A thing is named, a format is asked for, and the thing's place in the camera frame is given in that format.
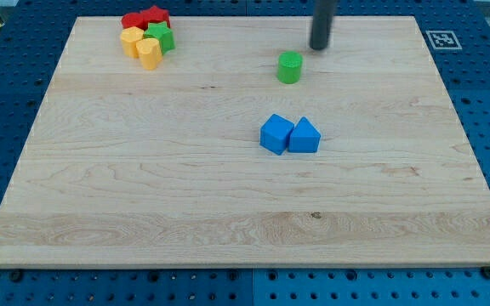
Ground green cylinder block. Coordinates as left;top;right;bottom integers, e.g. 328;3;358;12
276;51;303;84

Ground white fiducial marker tag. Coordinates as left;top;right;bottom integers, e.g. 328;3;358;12
426;30;462;50

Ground red cylinder block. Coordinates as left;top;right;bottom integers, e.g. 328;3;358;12
121;12;146;30

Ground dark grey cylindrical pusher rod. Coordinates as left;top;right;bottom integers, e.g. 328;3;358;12
309;0;337;50

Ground yellow heart block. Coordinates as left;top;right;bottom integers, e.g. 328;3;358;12
136;38;162;70

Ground light wooden board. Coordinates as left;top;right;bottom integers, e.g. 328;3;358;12
0;16;490;269

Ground green star block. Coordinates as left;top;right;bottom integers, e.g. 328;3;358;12
143;21;175;54

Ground red star block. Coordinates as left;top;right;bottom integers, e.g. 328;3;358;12
140;5;171;28

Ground blue cube block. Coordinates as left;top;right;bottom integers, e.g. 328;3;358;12
259;114;294;155

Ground blue triangular prism block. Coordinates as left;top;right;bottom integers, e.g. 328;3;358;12
288;116;321;153

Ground yellow hexagon block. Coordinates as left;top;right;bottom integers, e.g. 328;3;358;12
120;26;144;58

